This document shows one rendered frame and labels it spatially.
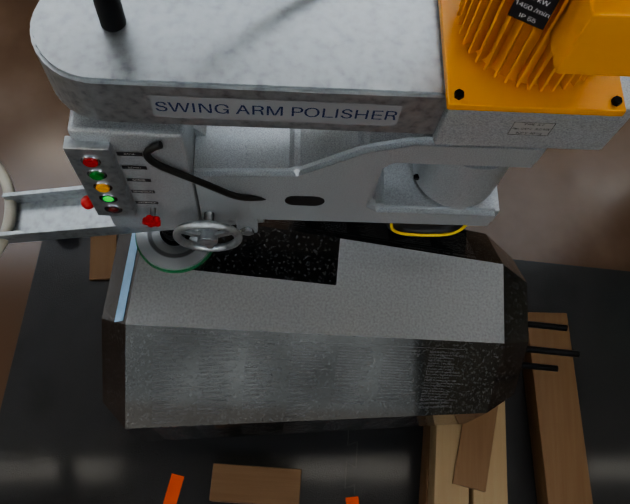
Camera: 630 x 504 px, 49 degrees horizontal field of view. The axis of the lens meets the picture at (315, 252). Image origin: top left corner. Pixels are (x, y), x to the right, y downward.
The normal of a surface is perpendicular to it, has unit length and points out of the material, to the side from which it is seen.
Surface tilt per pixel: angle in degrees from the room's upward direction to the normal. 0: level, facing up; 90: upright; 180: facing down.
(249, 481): 0
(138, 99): 90
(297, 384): 45
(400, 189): 0
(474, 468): 0
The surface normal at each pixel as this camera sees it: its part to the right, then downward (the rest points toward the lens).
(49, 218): -0.20, -0.36
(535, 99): 0.07, -0.36
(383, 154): 0.00, 0.93
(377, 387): 0.03, 0.40
